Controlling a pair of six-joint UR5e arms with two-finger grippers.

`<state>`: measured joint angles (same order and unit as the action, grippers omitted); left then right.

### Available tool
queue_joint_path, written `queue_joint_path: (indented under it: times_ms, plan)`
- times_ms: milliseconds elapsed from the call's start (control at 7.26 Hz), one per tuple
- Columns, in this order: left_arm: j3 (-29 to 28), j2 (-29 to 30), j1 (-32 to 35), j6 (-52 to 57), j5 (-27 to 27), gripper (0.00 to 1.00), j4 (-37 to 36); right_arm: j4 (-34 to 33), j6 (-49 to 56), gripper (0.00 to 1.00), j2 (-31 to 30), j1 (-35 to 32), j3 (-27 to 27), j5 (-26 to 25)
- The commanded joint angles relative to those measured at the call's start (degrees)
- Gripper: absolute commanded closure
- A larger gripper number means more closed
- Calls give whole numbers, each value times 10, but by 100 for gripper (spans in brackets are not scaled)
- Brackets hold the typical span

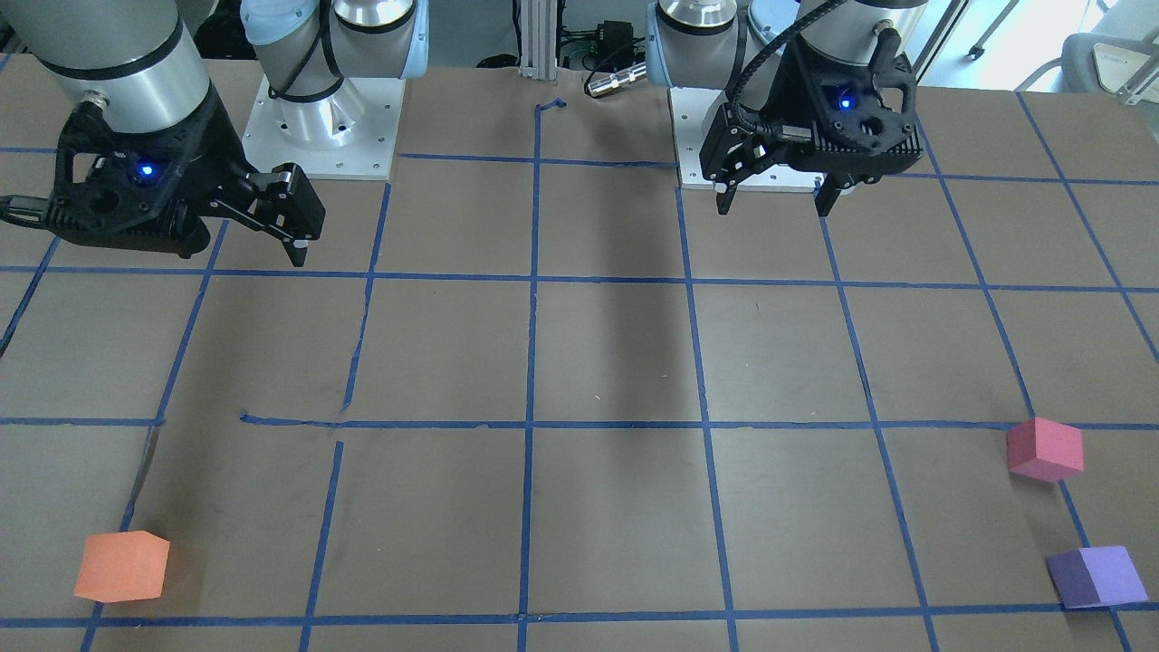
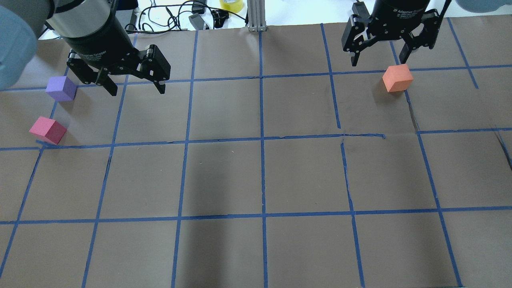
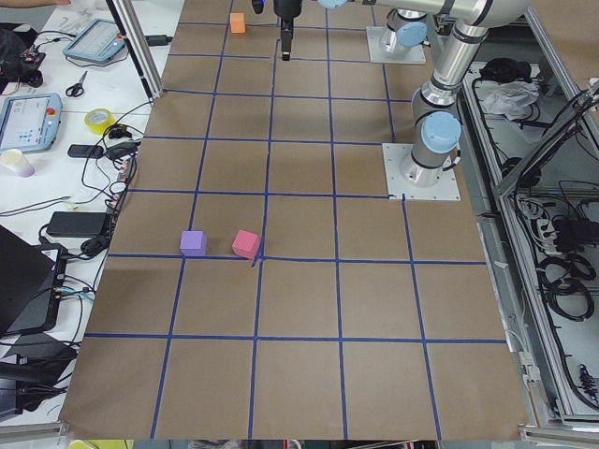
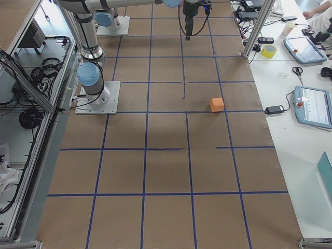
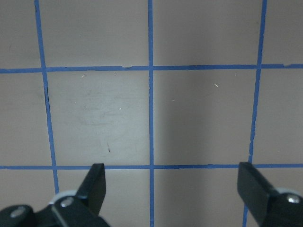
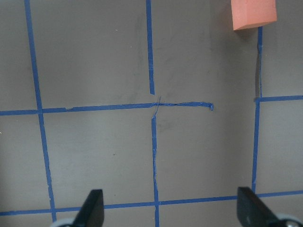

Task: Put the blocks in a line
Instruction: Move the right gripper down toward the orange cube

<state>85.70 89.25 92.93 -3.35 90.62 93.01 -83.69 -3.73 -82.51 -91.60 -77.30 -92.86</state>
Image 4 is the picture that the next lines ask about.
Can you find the grey control box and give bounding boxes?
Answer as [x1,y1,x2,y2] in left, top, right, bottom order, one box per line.
[18,19,46,55]

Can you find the coiled black cable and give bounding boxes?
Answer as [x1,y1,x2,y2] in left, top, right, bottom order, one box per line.
[19,107,42,130]

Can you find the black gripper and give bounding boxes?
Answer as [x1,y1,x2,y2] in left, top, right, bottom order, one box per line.
[182,0,212,41]

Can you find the black power adapter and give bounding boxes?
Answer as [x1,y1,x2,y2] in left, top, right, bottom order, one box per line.
[264,105,285,115]

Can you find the white paper cup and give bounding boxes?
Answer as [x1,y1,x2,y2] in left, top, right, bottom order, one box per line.
[282,22,296,36]

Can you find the blue teach pendant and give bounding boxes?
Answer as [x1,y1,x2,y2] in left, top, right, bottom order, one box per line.
[283,36,327,64]
[293,86,331,129]

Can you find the far blue teach pendant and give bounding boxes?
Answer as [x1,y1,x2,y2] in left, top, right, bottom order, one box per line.
[283,36,327,64]

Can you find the near blue teach pendant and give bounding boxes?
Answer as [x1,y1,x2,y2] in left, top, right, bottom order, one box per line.
[293,86,331,129]

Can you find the aluminium frame post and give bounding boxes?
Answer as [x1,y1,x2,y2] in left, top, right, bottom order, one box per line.
[242,0,275,59]

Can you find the yellow tape roll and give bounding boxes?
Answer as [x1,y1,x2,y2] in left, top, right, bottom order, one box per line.
[261,44,277,59]

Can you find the black handled scissors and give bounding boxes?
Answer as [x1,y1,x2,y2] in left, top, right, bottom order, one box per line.
[292,66,303,86]

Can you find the orange foam cube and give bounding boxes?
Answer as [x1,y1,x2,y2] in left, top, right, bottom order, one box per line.
[210,97,225,113]

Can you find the black remote handset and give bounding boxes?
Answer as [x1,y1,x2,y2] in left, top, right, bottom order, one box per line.
[257,37,274,44]

